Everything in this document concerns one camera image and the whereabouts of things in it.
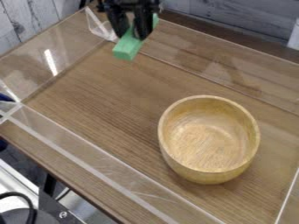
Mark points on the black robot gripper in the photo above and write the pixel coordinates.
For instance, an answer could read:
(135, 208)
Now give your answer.
(116, 9)

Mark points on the green rectangular block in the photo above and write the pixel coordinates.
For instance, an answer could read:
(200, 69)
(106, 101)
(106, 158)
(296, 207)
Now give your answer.
(128, 44)

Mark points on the brown wooden bowl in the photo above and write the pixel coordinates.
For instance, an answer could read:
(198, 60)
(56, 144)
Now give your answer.
(208, 138)

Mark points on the clear acrylic tray wall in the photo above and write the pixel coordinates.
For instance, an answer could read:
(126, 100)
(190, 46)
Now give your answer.
(86, 113)

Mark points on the black metal bracket with screw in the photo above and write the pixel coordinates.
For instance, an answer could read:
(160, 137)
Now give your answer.
(59, 212)

